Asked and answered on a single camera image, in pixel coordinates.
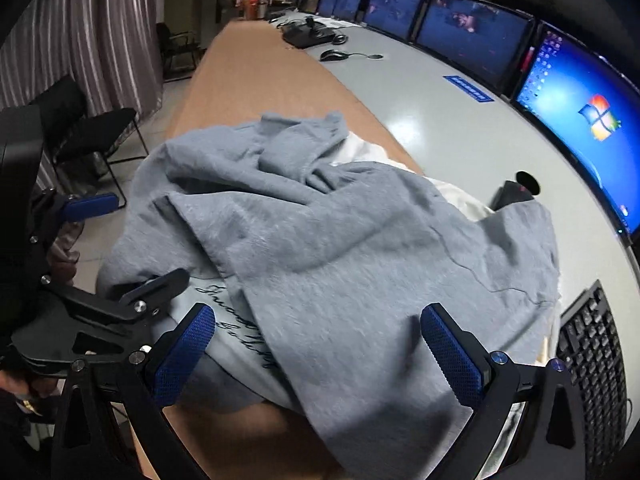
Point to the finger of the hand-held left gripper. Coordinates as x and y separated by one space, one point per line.
95 206
150 285

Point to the white cloth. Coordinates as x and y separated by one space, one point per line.
370 152

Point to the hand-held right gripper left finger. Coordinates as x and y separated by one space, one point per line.
184 357

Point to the person's left forearm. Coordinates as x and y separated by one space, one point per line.
20 445

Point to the black computer keyboard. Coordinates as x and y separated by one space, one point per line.
595 355

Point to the grey sweatshirt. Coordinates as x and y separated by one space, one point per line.
350 260

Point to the blue desk label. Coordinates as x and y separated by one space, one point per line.
467 88

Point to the monitor with blue desktop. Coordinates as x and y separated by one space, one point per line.
585 110

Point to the pale grey printed shirt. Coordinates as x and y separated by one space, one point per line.
235 355

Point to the black computer mouse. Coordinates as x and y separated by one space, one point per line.
339 39
334 55

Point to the person's left hand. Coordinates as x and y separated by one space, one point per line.
37 385

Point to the black joystick controller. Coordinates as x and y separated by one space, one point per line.
305 35
517 190

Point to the black chair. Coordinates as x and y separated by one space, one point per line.
95 130
175 45

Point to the red bottle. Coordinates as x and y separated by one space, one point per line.
255 6

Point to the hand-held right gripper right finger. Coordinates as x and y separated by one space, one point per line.
455 357

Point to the striped grey curtain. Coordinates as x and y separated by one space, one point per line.
100 35

